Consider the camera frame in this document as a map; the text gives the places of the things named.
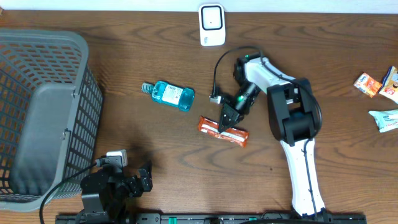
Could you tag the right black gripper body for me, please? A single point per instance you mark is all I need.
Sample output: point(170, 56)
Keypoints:
point(240, 102)

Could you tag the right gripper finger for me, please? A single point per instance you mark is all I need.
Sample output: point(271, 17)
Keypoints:
point(231, 121)
point(228, 110)

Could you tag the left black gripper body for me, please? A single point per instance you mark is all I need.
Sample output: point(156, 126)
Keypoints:
point(131, 186)

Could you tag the orange chocolate bar wrapper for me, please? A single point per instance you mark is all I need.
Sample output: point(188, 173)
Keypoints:
point(237, 136)

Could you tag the blue mouthwash bottle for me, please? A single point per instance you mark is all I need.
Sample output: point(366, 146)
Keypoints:
point(165, 93)

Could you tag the small orange snack box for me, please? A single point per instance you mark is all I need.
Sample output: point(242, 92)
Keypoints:
point(367, 85)

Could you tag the teal wet wipes pack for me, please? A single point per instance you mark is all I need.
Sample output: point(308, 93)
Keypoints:
point(385, 120)

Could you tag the cream snack bag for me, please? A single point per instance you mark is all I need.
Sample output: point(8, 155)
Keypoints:
point(389, 85)

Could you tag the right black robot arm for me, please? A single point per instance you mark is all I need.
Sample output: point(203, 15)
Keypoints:
point(295, 118)

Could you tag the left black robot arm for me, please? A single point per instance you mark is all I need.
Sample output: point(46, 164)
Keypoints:
point(105, 193)

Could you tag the white barcode scanner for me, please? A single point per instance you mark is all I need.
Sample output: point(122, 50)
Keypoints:
point(212, 25)

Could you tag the grey plastic shopping basket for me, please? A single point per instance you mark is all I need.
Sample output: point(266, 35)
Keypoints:
point(50, 111)

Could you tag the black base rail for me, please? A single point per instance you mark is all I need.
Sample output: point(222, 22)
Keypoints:
point(269, 217)

